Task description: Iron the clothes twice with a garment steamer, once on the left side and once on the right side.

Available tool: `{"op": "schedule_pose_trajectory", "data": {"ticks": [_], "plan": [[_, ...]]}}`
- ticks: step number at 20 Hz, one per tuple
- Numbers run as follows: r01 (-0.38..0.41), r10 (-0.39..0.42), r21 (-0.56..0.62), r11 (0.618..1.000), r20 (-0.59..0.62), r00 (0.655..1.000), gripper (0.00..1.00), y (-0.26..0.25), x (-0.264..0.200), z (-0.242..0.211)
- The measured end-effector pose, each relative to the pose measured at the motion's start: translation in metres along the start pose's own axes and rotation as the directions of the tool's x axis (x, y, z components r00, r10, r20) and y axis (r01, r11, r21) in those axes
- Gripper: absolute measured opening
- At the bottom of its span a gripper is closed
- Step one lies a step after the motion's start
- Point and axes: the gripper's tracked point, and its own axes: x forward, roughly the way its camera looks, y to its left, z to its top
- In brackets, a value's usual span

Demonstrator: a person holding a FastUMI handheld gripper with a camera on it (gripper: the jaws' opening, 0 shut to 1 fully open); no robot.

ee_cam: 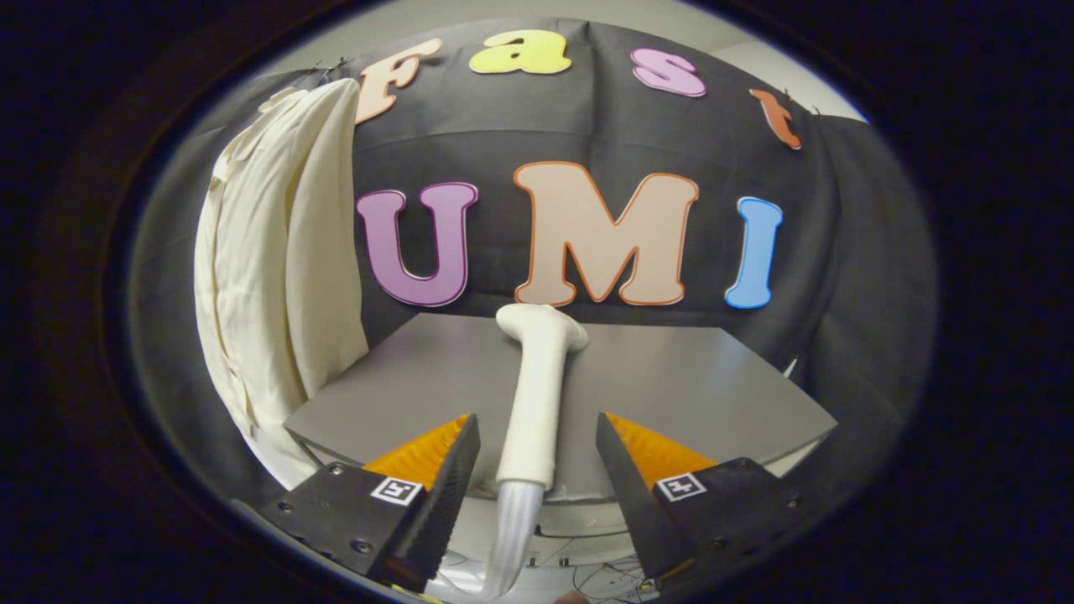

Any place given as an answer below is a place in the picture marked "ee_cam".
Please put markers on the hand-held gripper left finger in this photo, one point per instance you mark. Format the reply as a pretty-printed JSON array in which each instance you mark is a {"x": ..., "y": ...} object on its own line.
[{"x": 440, "y": 503}]

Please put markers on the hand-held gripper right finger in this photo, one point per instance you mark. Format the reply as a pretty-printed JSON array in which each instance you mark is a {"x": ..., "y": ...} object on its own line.
[{"x": 633, "y": 503}]

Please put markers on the cream button-up shirt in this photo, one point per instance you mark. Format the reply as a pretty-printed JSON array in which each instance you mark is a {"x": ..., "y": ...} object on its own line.
[{"x": 252, "y": 252}]

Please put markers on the white cabinet with grey top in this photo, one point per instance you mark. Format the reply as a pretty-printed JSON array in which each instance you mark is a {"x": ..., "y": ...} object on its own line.
[{"x": 671, "y": 394}]

